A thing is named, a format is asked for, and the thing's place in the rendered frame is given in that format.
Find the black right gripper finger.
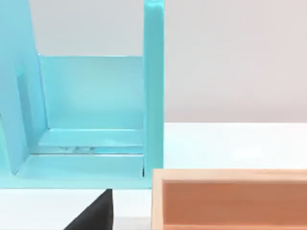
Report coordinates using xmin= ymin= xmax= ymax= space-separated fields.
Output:
xmin=63 ymin=188 xmax=113 ymax=230

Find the light blue rack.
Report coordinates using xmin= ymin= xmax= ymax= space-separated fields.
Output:
xmin=0 ymin=0 xmax=165 ymax=190

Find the shallow salmon-coloured box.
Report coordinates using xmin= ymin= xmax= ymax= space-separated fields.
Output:
xmin=151 ymin=168 xmax=307 ymax=230

